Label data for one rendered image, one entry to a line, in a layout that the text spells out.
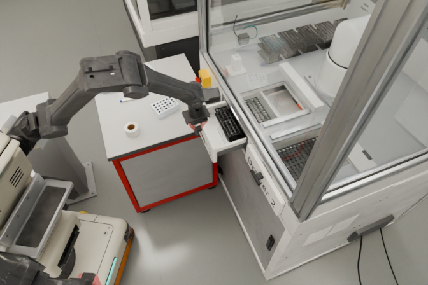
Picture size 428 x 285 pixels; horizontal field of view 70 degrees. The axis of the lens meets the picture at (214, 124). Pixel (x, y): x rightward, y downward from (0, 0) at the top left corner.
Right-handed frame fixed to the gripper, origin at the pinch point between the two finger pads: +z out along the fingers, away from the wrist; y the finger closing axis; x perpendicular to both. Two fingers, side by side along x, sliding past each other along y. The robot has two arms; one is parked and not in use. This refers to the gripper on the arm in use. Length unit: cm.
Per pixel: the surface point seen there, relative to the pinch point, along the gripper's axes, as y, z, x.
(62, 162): -73, 53, 46
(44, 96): -68, 18, 67
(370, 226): 76, 64, -52
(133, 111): -24.1, 18.9, 37.7
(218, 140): 8.5, 12.3, -1.8
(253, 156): 16.8, 4.1, -19.9
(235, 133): 15.8, 6.2, -5.1
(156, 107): -12.1, 15.6, 32.2
